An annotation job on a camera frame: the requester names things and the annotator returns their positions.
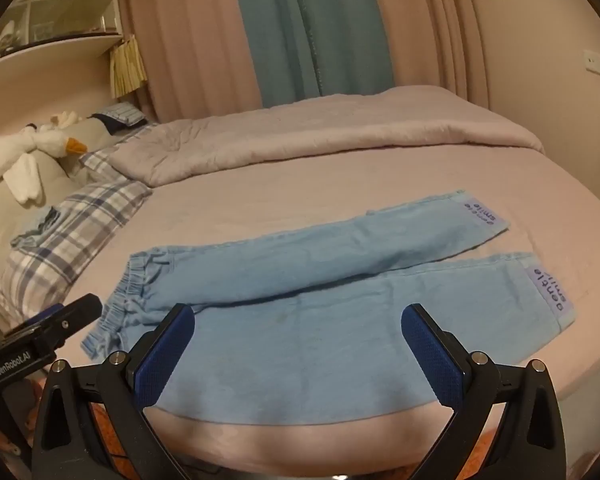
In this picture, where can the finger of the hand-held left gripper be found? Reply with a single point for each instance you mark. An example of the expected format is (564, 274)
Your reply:
(80, 317)
(42, 315)

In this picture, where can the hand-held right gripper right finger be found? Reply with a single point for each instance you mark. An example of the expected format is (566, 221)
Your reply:
(432, 355)

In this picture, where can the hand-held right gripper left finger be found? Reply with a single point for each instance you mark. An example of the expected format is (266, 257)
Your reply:
(162, 355)

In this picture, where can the light blue pants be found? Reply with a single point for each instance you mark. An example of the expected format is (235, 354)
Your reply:
(305, 340)

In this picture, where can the small blue garment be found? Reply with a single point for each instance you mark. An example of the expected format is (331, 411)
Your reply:
(35, 227)

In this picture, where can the large plaid pillow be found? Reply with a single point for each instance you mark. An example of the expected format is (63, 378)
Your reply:
(80, 225)

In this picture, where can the white goose plush toy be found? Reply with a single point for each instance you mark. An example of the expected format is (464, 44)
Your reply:
(15, 155)

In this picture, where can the small plaid pillow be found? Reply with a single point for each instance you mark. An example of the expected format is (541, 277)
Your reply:
(105, 155)

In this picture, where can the striped blue folded cloth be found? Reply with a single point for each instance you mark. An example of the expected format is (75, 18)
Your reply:
(122, 115)

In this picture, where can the pink duvet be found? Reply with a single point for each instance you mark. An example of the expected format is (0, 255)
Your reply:
(330, 125)

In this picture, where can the yellow tassel hanging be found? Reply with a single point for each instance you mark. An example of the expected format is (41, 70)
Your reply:
(127, 67)

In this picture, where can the pink curtain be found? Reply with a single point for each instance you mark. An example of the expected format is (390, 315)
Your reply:
(190, 35)
(425, 25)

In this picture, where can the glass door cabinet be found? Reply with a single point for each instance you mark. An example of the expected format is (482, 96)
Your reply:
(55, 5)

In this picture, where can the teal curtain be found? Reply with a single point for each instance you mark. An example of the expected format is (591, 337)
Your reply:
(310, 25)

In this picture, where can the white wall socket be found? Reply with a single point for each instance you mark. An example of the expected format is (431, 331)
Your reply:
(597, 62)

